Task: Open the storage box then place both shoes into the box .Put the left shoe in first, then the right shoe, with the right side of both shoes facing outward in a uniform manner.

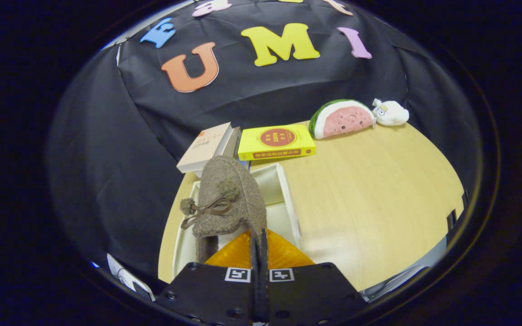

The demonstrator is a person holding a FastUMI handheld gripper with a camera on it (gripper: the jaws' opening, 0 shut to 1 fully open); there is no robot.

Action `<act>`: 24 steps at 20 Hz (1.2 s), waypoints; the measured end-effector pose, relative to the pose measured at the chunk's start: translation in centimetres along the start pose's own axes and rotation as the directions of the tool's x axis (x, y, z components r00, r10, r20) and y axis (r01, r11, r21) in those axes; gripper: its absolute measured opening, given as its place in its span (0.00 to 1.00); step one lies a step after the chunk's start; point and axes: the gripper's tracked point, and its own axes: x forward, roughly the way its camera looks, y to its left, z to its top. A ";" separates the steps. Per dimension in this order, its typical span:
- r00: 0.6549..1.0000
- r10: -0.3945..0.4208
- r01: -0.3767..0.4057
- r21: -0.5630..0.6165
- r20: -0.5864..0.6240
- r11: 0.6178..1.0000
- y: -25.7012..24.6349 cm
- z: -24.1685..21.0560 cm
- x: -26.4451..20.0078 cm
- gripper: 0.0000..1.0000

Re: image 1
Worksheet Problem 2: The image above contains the watermelon slice plush toy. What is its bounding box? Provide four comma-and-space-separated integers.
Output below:
309, 99, 376, 140

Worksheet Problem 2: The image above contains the white plush toy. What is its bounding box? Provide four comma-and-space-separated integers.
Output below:
372, 98, 410, 127

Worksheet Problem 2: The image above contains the yellow book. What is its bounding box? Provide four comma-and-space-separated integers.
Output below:
237, 124, 317, 161

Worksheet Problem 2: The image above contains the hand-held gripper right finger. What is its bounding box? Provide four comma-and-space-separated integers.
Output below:
261, 228, 370, 326

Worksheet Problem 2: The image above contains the black backdrop cloth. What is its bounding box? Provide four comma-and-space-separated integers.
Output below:
48, 0, 482, 282

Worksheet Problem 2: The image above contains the beige book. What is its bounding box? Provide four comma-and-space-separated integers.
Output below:
176, 122, 233, 174

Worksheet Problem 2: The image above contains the brown fuzzy slipper shoe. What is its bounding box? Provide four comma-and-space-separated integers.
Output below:
179, 156, 268, 264

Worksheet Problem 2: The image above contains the cream fabric storage box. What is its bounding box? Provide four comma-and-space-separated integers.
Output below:
170, 163, 303, 282

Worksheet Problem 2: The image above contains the grey book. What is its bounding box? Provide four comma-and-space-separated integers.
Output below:
222, 127, 242, 160

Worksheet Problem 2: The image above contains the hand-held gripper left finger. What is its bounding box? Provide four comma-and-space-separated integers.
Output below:
155, 229, 262, 326

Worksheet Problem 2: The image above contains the white device with keypad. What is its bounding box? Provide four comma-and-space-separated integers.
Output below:
107, 254, 155, 302

